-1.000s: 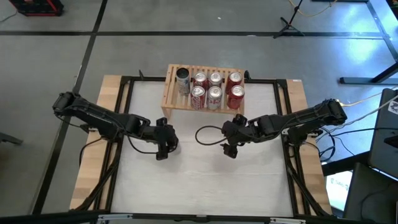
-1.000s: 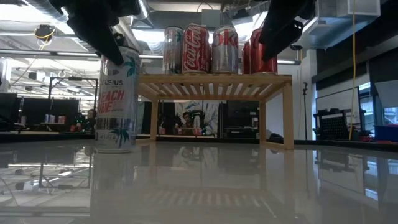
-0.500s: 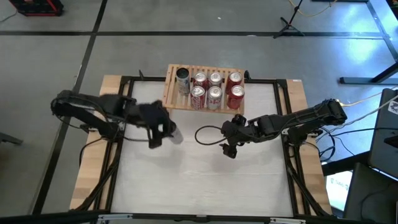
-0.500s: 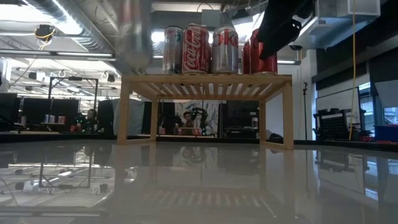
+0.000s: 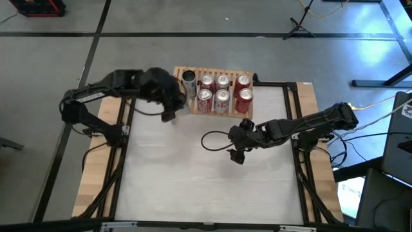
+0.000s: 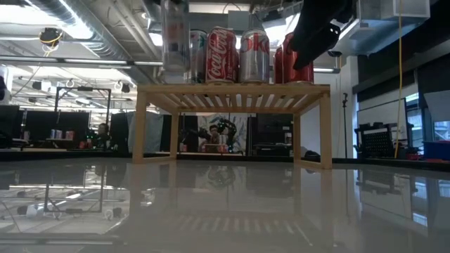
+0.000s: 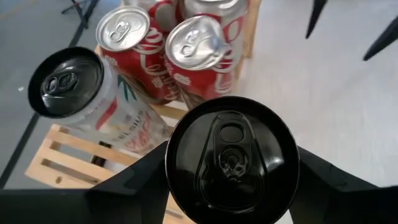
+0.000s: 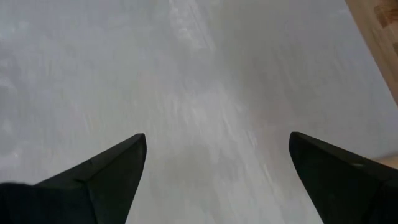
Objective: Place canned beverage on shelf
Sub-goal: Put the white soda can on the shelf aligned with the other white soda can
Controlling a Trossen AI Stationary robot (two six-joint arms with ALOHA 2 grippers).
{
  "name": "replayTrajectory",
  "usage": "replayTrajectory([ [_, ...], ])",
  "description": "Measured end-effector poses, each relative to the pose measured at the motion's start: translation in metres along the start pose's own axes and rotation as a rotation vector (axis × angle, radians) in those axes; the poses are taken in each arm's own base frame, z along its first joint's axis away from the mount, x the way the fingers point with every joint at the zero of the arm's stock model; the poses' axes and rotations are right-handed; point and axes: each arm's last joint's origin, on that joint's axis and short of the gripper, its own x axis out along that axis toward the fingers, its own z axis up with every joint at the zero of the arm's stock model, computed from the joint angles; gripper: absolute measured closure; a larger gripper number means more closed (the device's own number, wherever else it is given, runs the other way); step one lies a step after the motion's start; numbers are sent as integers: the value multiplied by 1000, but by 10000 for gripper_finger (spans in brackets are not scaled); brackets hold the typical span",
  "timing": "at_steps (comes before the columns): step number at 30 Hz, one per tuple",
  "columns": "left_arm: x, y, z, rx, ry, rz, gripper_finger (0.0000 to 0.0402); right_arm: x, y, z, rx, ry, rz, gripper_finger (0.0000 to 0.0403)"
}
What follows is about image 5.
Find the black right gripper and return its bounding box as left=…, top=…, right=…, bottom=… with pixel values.
left=229, top=117, right=270, bottom=166

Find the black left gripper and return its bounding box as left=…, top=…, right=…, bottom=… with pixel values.
left=140, top=66, right=188, bottom=123

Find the red white cola can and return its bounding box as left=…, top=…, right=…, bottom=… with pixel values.
left=199, top=74, right=216, bottom=93
left=196, top=88, right=214, bottom=115

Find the dark red soda can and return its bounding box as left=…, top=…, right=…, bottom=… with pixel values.
left=234, top=88, right=254, bottom=114
left=234, top=73, right=252, bottom=96

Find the silver diet soda can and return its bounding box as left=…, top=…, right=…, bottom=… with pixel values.
left=213, top=88, right=231, bottom=115
left=214, top=74, right=231, bottom=93

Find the wooden slatted shelf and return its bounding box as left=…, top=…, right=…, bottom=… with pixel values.
left=173, top=66, right=255, bottom=120

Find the black crossbar with silver brackets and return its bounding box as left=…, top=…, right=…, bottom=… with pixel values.
left=0, top=218, right=412, bottom=232

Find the white screen with logo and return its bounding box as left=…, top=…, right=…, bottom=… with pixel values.
left=336, top=176, right=366, bottom=220

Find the black tripod stand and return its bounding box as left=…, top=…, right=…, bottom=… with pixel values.
left=282, top=0, right=317, bottom=41

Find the grey chair backrest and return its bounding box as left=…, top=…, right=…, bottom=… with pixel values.
left=381, top=91, right=412, bottom=188

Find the dark grey chair seat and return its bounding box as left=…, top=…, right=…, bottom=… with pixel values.
left=355, top=168, right=412, bottom=232

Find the grey furniture foot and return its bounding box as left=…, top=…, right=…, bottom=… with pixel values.
left=0, top=136, right=25, bottom=151

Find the red and black crate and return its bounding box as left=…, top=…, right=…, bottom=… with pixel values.
left=8, top=0, right=67, bottom=18

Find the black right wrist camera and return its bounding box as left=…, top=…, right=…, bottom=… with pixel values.
left=227, top=126, right=243, bottom=150

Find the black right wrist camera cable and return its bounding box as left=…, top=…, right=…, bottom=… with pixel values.
left=200, top=130, right=233, bottom=152

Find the black metal table frame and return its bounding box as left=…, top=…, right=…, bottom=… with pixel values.
left=74, top=72, right=345, bottom=226

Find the black left base cable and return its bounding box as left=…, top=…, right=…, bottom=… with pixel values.
left=81, top=141, right=112, bottom=173

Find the black cable bundle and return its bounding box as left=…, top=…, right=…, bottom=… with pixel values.
left=320, top=128, right=387, bottom=170

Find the pale yellow extension cable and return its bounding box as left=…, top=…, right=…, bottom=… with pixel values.
left=353, top=89, right=412, bottom=110

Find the white floor cable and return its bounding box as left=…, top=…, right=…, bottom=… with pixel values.
left=353, top=98, right=412, bottom=136

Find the black desk leg frame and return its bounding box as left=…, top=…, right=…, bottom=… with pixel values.
left=350, top=0, right=412, bottom=88

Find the yellow floor cable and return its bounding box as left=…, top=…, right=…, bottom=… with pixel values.
left=297, top=0, right=350, bottom=19

